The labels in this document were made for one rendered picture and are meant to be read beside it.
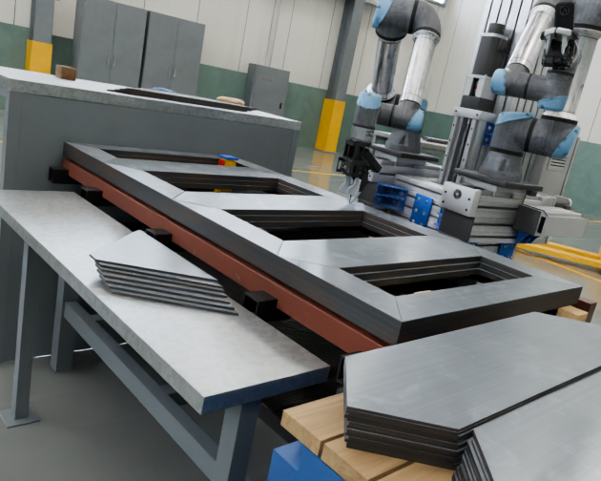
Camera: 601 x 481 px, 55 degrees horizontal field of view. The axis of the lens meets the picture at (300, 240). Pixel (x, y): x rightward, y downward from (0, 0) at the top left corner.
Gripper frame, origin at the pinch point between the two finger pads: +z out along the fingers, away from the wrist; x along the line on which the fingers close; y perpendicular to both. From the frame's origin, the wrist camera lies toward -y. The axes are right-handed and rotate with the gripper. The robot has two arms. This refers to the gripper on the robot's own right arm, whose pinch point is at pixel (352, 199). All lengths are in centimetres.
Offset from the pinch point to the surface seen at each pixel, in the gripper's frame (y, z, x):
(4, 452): 97, 88, -28
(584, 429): 69, 3, 109
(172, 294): 87, 12, 37
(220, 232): 69, 3, 23
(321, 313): 69, 8, 60
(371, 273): 49, 3, 54
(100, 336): 66, 59, -37
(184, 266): 81, 9, 29
